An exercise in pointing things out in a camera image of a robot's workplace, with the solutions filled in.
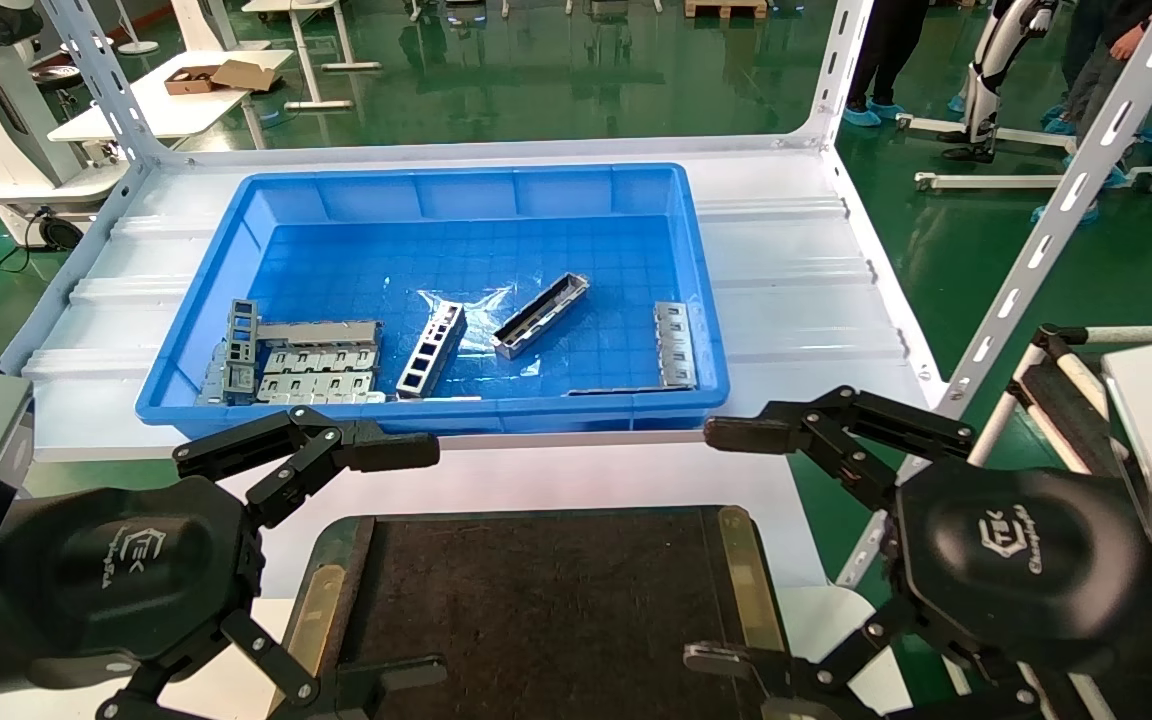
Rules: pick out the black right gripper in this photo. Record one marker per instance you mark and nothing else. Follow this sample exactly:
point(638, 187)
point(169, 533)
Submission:
point(1016, 560)

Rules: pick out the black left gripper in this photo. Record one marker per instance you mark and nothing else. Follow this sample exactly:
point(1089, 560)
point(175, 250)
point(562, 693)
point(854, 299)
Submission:
point(116, 590)

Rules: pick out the long metal channel part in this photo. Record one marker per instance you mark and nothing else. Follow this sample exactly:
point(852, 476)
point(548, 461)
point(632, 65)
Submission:
point(539, 316)

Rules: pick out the metal part with rectangular holes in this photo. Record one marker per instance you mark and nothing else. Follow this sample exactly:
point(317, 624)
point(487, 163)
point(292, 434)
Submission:
point(431, 350)

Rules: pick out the flat perforated metal plate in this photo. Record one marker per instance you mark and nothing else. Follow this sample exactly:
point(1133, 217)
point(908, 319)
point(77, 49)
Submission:
point(321, 388)
point(321, 360)

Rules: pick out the long grey metal channel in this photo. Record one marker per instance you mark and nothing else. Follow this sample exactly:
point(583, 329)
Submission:
point(321, 331)

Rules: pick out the white metal shelf rack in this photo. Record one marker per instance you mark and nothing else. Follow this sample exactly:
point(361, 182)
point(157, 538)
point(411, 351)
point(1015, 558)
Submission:
point(796, 300)

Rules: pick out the black work mat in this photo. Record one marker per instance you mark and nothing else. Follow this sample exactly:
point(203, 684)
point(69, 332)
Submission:
point(556, 620)

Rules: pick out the cart with black shelves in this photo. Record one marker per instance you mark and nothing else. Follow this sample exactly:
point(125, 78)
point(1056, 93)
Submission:
point(1056, 400)

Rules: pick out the clear plastic film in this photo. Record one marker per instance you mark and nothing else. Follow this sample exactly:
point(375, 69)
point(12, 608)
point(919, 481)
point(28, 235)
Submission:
point(481, 310)

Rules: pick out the blue plastic bin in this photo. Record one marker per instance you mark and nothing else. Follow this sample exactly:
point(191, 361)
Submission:
point(356, 250)

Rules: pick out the white table with box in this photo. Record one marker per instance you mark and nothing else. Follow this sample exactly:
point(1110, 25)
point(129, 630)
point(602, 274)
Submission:
point(166, 110)

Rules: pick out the cardboard box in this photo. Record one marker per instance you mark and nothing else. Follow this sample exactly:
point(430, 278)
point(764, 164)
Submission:
point(221, 76)

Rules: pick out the person in black trousers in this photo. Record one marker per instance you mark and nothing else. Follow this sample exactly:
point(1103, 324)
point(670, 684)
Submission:
point(886, 60)

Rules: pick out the white humanoid robot on stand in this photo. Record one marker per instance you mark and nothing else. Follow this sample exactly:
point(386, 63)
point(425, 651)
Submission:
point(996, 70)

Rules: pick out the white empty table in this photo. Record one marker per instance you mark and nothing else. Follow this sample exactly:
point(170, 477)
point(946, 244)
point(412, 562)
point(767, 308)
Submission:
point(311, 40)

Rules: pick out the white machine stand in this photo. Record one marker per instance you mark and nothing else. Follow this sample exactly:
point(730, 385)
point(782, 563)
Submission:
point(6, 120)

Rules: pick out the person in grey trousers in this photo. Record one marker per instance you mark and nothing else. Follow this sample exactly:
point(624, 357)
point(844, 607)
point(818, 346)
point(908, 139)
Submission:
point(1101, 90)

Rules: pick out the wooden pallet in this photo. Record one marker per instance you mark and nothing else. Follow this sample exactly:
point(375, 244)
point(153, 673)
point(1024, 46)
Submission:
point(726, 8)

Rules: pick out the small leaning grey bracket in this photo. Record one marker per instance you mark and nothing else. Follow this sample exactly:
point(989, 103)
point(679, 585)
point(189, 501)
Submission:
point(213, 380)

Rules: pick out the upright grey metal bracket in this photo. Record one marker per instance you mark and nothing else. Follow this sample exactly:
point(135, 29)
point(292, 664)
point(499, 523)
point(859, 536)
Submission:
point(242, 345)

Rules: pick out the short metal bracket part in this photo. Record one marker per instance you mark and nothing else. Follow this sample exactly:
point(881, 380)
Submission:
point(676, 343)

